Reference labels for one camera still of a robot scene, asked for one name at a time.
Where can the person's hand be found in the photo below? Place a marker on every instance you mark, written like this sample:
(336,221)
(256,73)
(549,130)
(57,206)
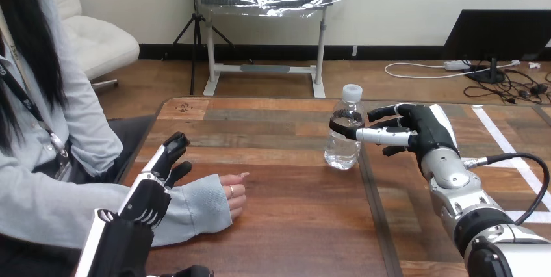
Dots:
(236,199)

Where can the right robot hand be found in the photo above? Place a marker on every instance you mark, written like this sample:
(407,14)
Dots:
(426,130)

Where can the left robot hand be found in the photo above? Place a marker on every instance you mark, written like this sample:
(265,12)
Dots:
(125,240)

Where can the clear water bottle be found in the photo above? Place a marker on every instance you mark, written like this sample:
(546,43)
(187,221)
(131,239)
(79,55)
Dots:
(342,152)

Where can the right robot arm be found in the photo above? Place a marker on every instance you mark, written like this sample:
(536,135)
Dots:
(471,210)

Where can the person's forearm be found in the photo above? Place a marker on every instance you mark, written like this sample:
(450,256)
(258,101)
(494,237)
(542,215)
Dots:
(198,210)

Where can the person's body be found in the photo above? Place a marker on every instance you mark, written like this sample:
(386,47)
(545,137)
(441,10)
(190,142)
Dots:
(51,107)

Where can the white power strip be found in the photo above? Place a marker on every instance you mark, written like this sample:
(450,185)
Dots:
(457,65)

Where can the dark screen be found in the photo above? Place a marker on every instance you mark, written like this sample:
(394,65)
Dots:
(495,29)

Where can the black tripod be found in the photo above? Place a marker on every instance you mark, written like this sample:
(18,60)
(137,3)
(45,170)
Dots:
(193,51)

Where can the white cushioned chair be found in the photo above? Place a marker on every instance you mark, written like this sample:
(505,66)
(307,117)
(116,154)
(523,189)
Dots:
(101,42)

